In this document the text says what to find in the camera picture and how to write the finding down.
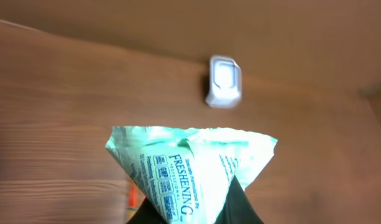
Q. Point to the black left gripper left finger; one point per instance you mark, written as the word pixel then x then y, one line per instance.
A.
pixel 145 214

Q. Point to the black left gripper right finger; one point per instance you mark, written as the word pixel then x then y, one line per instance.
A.
pixel 237 208

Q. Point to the orange spaghetti packet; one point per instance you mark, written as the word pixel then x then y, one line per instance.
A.
pixel 135 198

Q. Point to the green wet wipes packet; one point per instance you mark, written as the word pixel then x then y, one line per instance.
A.
pixel 186 173

